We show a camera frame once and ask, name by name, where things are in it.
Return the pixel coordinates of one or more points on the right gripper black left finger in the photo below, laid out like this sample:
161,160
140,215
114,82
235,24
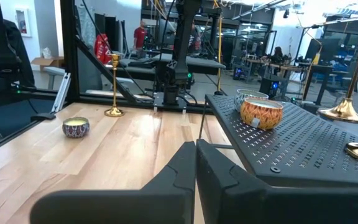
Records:
154,205

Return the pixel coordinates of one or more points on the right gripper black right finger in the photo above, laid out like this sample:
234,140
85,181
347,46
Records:
259,205

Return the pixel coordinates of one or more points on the orange leaf patterned candle tin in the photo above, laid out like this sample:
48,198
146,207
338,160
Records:
259,116

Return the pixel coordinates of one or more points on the short brass candlestick holder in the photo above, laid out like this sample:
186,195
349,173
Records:
114,111

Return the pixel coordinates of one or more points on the red blue patterned candle tin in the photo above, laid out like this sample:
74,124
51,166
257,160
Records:
76,128

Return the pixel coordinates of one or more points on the teal white floral candle tin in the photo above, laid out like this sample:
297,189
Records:
244,95

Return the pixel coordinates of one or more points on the tallest brass candlestick holder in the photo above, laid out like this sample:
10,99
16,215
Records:
343,113

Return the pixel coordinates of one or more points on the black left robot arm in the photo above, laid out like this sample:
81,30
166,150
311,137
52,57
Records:
179,46

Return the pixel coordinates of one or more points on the black perforated metal shelf riser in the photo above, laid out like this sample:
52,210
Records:
306,149

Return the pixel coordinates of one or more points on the silver aluminium bar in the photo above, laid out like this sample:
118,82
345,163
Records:
61,93

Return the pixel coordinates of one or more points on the yellow pole with black knob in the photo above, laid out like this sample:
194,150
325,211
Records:
219,62

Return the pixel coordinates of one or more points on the red hanging garment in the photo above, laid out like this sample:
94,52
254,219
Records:
102,48

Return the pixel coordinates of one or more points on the cardboard box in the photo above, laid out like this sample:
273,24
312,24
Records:
47,61

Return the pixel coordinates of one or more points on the white wall cabinet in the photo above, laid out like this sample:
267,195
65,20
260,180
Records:
22,22

